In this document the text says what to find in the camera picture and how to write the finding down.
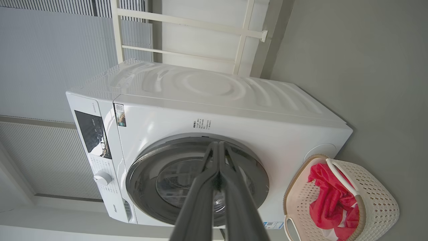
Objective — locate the white pleated window blind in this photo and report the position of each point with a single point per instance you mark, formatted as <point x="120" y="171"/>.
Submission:
<point x="43" y="160"/>
<point x="50" y="67"/>

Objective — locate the cream perforated laundry basket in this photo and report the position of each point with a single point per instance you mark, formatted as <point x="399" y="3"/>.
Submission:
<point x="378" y="197"/>

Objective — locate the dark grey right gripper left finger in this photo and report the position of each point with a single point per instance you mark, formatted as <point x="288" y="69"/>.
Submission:
<point x="197" y="207"/>

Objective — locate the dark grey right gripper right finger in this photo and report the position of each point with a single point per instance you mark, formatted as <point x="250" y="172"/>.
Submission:
<point x="240" y="207"/>

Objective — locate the black washer display panel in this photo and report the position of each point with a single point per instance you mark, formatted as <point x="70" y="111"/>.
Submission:
<point x="92" y="134"/>

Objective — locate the red cloth garment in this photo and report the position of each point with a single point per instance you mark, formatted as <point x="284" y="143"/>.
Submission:
<point x="327" y="201"/>

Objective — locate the white front-load washing machine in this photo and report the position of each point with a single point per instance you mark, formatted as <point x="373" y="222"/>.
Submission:
<point x="234" y="113"/>

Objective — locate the white slatted window blind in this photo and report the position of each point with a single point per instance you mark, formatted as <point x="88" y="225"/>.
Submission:
<point x="50" y="5"/>

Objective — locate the white washing machine dial knob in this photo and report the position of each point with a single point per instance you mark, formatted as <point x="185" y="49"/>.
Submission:
<point x="102" y="178"/>

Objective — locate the blue energy label sticker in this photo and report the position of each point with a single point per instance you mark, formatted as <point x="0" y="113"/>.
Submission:
<point x="273" y="225"/>

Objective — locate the round white filter cover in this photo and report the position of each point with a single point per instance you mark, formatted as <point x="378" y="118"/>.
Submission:
<point x="321" y="150"/>

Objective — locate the black QR code sticker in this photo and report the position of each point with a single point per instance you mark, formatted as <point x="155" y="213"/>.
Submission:
<point x="120" y="114"/>

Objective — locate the dark grey round door panel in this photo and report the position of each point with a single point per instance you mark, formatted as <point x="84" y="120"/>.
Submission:
<point x="147" y="180"/>

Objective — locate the cream metal railing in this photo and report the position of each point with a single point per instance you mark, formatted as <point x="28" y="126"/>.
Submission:
<point x="187" y="22"/>

